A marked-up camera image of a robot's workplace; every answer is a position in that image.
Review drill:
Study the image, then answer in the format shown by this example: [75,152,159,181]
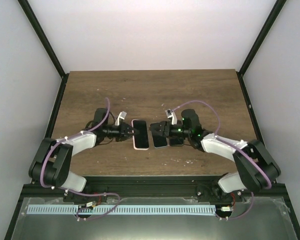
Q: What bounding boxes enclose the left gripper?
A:
[103,121,140,142]

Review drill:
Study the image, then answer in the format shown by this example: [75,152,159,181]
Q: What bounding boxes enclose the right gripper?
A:
[149,121,191,140]

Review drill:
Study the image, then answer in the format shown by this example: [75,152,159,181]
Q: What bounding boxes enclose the pink phone case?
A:
[131,119,150,151]

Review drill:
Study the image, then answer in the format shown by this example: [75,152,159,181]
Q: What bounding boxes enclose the silver phone black screen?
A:
[169,137,185,146]

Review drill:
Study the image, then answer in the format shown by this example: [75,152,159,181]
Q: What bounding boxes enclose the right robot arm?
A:
[149,109,281,202]

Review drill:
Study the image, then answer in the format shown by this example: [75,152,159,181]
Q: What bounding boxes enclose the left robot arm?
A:
[28,108,140,202]

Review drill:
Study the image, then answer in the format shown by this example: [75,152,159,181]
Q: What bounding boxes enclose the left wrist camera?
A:
[114,111,127,126]

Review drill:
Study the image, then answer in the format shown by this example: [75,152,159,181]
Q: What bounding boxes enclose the black aluminium frame rail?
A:
[20,175,289,203]

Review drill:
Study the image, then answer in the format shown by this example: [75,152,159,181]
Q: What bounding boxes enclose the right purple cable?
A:
[171,99,272,221]

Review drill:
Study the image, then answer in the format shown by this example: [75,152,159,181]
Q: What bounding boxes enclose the purple cable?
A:
[40,97,121,222]
[171,99,272,221]

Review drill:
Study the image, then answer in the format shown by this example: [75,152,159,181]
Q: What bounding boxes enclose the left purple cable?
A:
[40,97,121,222]

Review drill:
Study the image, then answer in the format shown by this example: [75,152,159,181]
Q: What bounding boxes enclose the white slotted cable duct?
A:
[26,204,216,216]

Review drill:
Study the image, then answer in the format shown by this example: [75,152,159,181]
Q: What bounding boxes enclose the left black frame post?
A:
[16,0,67,78]

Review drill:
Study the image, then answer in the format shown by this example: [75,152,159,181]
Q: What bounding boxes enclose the black frame post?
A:
[16,0,67,78]
[238,0,288,76]

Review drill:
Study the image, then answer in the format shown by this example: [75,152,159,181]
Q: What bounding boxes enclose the right black frame post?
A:
[238,0,288,76]

